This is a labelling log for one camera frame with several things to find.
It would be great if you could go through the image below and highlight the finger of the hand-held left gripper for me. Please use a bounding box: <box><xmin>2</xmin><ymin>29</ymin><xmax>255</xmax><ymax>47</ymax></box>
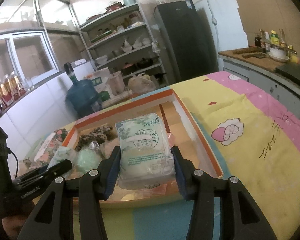
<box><xmin>12</xmin><ymin>171</ymin><xmax>53</xmax><ymax>189</ymax></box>
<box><xmin>37</xmin><ymin>159</ymin><xmax>73</xmax><ymax>178</ymax></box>

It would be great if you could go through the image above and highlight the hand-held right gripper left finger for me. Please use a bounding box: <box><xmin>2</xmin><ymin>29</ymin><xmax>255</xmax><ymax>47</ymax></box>
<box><xmin>17</xmin><ymin>145</ymin><xmax>122</xmax><ymax>240</ymax></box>

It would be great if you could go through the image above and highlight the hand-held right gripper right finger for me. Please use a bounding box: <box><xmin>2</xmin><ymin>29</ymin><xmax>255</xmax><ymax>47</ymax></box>
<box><xmin>170</xmin><ymin>146</ymin><xmax>278</xmax><ymax>240</ymax></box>

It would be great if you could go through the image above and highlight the green floral tissue pack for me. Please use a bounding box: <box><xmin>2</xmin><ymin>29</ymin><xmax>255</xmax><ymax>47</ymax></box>
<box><xmin>114</xmin><ymin>112</ymin><xmax>177</xmax><ymax>190</ymax></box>
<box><xmin>47</xmin><ymin>146</ymin><xmax>73</xmax><ymax>173</ymax></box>

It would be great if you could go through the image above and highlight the mint green bagged sponge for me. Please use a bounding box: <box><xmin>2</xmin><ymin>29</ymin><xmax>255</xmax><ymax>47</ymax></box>
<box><xmin>76</xmin><ymin>145</ymin><xmax>103</xmax><ymax>173</ymax></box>

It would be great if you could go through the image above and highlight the beige plush toy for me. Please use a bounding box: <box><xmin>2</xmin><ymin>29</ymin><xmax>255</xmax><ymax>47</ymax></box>
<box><xmin>100</xmin><ymin>139</ymin><xmax>121</xmax><ymax>159</ymax></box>

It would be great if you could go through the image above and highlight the leopard print plush bear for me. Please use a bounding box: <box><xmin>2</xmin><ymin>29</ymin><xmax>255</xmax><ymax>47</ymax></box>
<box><xmin>76</xmin><ymin>126</ymin><xmax>113</xmax><ymax>152</ymax></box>

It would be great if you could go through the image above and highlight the shallow orange cardboard box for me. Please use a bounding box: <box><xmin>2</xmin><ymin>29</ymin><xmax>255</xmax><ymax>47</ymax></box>
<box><xmin>61</xmin><ymin>89</ymin><xmax>224</xmax><ymax>203</ymax></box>

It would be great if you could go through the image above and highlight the person's left hand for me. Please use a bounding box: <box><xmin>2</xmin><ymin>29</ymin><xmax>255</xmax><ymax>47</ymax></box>
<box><xmin>0</xmin><ymin>205</ymin><xmax>37</xmax><ymax>240</ymax></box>

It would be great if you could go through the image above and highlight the floral tissue box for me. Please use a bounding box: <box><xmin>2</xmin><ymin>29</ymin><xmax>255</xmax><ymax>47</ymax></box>
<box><xmin>29</xmin><ymin>128</ymin><xmax>70</xmax><ymax>168</ymax></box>

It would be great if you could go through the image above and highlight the blue water jug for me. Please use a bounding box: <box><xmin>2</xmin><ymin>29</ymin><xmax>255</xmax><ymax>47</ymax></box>
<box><xmin>65</xmin><ymin>76</ymin><xmax>100</xmax><ymax>117</ymax></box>

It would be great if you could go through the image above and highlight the striped cartoon bedsheet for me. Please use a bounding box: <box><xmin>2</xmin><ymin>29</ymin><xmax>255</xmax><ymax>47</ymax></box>
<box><xmin>15</xmin><ymin>70</ymin><xmax>300</xmax><ymax>240</ymax></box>

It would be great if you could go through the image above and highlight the long noodle package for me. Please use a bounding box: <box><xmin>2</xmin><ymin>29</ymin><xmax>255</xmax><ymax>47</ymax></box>
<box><xmin>101</xmin><ymin>91</ymin><xmax>134</xmax><ymax>108</ymax></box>

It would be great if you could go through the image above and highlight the translucent plastic tub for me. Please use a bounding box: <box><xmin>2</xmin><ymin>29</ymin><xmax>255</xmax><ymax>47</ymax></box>
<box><xmin>107</xmin><ymin>71</ymin><xmax>126</xmax><ymax>96</ymax></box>

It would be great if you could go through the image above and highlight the white flour sack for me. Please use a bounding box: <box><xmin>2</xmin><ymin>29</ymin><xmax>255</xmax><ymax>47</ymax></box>
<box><xmin>89</xmin><ymin>67</ymin><xmax>111</xmax><ymax>99</ymax></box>

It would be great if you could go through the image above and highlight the plastic bag of vegetables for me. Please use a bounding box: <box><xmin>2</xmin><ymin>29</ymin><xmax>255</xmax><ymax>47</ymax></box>
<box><xmin>127</xmin><ymin>73</ymin><xmax>157</xmax><ymax>95</ymax></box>

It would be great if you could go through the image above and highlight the black water pump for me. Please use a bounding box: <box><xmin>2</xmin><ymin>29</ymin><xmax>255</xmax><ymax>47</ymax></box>
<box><xmin>63</xmin><ymin>62</ymin><xmax>77</xmax><ymax>82</ymax></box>

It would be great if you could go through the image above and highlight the pot with red lid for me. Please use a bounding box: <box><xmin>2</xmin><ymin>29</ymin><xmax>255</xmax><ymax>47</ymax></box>
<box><xmin>122</xmin><ymin>62</ymin><xmax>138</xmax><ymax>74</ymax></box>

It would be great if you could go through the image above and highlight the aluminium sliding window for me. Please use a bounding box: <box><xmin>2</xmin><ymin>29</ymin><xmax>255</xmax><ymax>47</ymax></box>
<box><xmin>0</xmin><ymin>30</ymin><xmax>61</xmax><ymax>90</ymax></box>

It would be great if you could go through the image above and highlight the black wok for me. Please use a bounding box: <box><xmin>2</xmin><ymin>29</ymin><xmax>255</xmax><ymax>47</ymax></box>
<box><xmin>136</xmin><ymin>57</ymin><xmax>160</xmax><ymax>69</ymax></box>

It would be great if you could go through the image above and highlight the grey kitchen counter cabinet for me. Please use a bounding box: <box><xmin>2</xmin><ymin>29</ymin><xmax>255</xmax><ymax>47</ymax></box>
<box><xmin>218</xmin><ymin>49</ymin><xmax>300</xmax><ymax>123</ymax></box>

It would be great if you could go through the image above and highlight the green tray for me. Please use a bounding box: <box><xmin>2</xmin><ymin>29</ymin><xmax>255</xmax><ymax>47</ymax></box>
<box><xmin>89</xmin><ymin>31</ymin><xmax>113</xmax><ymax>43</ymax></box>

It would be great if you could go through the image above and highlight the dark grey refrigerator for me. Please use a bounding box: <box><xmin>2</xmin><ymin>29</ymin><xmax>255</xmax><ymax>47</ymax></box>
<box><xmin>154</xmin><ymin>0</ymin><xmax>220</xmax><ymax>83</ymax></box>

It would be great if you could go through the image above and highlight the kitchen cleaver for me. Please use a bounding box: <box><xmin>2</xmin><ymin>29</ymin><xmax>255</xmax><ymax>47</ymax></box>
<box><xmin>242</xmin><ymin>52</ymin><xmax>267</xmax><ymax>59</ymax></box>

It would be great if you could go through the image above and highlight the black induction cooker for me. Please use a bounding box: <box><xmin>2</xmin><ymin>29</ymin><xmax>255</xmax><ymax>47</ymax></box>
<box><xmin>275</xmin><ymin>63</ymin><xmax>300</xmax><ymax>92</ymax></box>

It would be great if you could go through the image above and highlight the grey metal shelf rack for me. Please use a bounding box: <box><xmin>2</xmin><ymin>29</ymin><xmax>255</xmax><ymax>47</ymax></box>
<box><xmin>78</xmin><ymin>2</ymin><xmax>168</xmax><ymax>87</ymax></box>

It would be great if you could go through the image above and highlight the white enamel bowl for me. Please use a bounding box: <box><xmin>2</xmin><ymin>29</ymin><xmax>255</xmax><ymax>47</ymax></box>
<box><xmin>268</xmin><ymin>45</ymin><xmax>290</xmax><ymax>63</ymax></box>

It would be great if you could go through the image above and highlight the red pan with glass lid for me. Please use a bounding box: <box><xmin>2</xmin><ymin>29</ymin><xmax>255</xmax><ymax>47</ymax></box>
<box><xmin>105</xmin><ymin>1</ymin><xmax>125</xmax><ymax>12</ymax></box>

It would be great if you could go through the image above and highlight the yellow label bottle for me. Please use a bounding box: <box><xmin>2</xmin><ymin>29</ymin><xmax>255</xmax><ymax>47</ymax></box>
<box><xmin>269</xmin><ymin>30</ymin><xmax>280</xmax><ymax>47</ymax></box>

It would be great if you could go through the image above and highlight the cardboard wall sheet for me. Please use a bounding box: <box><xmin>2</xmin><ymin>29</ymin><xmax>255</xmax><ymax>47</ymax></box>
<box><xmin>234</xmin><ymin>0</ymin><xmax>300</xmax><ymax>54</ymax></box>

